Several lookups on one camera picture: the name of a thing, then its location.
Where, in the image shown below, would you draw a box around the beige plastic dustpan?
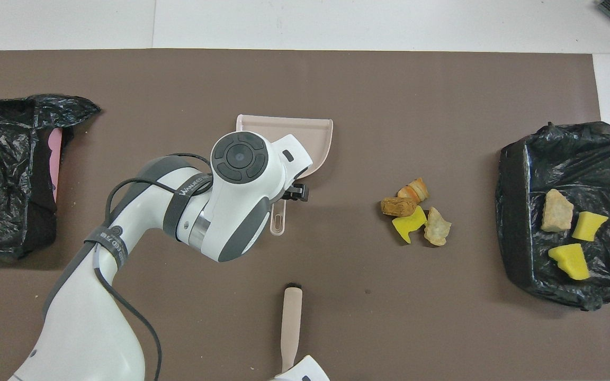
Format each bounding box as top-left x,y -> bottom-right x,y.
236,114 -> 334,236

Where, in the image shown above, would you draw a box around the brown round cookie piece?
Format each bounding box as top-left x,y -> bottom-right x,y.
381,197 -> 418,217

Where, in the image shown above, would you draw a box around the yellow sponge piece with notch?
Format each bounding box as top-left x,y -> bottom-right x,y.
392,205 -> 427,244

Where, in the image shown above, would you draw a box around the small orange striped croissant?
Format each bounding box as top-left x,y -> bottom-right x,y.
398,178 -> 429,204

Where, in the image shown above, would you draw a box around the beige hand brush black bristles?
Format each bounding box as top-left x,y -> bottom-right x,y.
280,284 -> 304,374

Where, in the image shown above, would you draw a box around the pale crumbly bread chunk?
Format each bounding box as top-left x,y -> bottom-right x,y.
424,207 -> 452,247

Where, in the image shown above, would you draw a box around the large striped croissant piece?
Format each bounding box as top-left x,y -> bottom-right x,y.
541,189 -> 575,232

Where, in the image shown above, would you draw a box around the large yellow sponge block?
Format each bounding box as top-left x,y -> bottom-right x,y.
549,243 -> 591,281

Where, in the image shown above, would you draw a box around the small yellow sponge wedge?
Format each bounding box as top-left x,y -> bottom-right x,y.
572,212 -> 609,242

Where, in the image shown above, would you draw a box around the black trash bag lined bin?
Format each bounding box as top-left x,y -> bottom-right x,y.
496,121 -> 610,311

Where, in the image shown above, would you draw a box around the pink plastic bin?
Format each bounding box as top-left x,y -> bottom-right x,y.
48,128 -> 64,203

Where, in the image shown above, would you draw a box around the black trash bag over pink bin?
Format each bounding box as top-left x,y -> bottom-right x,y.
0,94 -> 102,260

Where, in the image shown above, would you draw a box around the brown paper table mat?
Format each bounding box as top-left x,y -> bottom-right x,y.
0,49 -> 610,381

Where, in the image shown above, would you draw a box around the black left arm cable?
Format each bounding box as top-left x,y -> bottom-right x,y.
93,153 -> 216,381

